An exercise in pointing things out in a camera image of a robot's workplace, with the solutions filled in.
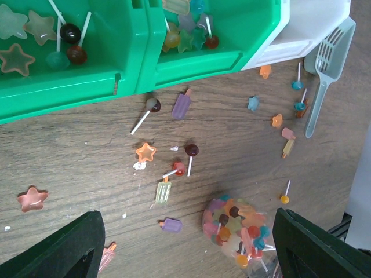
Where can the green candy bin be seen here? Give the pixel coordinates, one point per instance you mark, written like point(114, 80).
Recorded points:
point(244, 28)
point(115, 42)

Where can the light blue slotted scoop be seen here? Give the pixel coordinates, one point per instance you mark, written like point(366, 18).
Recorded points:
point(327, 61)

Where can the blue flower candy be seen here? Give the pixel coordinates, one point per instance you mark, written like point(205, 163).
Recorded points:
point(253, 103)

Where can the dark lollipop near bins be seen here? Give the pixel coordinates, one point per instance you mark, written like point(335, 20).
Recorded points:
point(153, 105)

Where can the yellow lollipop on table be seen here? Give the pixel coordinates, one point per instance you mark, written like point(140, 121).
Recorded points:
point(284, 198)

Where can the green candy near cup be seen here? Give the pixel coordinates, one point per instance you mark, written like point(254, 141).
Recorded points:
point(163, 191)

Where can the orange candy below white bin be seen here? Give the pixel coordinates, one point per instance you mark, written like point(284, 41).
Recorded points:
point(265, 71)

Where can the clear plastic cup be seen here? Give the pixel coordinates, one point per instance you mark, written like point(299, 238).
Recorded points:
point(243, 233)

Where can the blue lollipop scoop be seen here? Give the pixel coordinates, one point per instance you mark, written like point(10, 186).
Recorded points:
point(300, 106)
point(298, 85)

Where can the purple popsicle candy near bins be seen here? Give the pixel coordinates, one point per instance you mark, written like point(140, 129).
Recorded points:
point(182, 105)

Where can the white candy bin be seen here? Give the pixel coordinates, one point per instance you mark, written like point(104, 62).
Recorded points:
point(302, 26)

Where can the purple candy near cup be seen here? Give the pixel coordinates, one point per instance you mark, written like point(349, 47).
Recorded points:
point(171, 225)

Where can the orange candy near red lid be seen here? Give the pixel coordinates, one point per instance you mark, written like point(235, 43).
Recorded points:
point(33, 199)

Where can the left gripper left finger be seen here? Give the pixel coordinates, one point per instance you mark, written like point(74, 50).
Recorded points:
point(75, 250)

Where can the red lollipop near bins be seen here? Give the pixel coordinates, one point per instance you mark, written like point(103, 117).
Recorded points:
point(178, 169)

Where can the orange star candy near bins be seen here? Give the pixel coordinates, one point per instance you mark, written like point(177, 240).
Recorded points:
point(146, 153)

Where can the orange star candy right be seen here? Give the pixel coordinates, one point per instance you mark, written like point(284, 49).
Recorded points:
point(277, 121)

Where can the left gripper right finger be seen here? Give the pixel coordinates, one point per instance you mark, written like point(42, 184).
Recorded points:
point(306, 250)

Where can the pink popsicle candy on table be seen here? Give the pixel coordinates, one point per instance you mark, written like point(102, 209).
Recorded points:
point(290, 136)

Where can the pink popsicle candy lower left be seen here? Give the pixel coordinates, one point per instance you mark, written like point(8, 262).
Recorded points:
point(107, 256)

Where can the dark maroon lollipop centre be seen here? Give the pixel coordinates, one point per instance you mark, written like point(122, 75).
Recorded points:
point(191, 150)

